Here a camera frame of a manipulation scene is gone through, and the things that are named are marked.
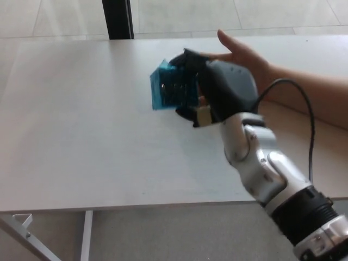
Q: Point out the person's bare hand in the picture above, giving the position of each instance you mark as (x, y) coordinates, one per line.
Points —
(244, 54)

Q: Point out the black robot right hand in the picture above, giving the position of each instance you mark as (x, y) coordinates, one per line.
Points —
(231, 89)

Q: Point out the blue lattice cube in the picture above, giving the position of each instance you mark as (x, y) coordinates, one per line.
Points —
(174, 87)

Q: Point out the person's bare forearm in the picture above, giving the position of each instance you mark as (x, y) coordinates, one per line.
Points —
(312, 87)

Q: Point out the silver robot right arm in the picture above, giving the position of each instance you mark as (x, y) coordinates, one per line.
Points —
(261, 163)

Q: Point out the white table leg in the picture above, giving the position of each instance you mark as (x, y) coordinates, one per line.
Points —
(86, 236)

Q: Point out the white diagonal table brace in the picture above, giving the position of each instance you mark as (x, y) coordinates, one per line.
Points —
(24, 242)

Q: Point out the black vertical post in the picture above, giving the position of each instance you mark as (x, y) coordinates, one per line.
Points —
(118, 19)

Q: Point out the white metal hook bracket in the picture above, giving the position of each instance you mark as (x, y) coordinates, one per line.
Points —
(27, 219)

